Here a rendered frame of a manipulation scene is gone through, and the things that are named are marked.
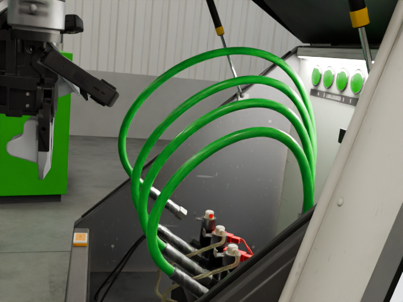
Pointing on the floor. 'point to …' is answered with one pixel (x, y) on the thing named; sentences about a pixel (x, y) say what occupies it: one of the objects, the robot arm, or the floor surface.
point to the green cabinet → (63, 116)
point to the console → (357, 189)
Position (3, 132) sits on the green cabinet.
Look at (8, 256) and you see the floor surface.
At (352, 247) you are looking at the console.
